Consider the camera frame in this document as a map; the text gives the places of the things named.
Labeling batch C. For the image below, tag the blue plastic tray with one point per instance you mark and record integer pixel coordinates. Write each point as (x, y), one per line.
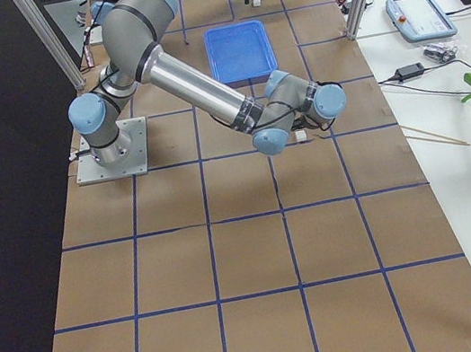
(240, 53)

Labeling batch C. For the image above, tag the teach pendant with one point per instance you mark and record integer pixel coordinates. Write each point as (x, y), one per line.
(419, 20)

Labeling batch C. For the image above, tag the black power adapter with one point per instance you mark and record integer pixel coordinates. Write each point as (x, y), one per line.
(408, 72)

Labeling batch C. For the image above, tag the wooden chopstick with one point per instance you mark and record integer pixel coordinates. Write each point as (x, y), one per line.
(427, 136)

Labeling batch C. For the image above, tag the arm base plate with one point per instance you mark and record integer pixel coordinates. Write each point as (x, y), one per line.
(127, 156)

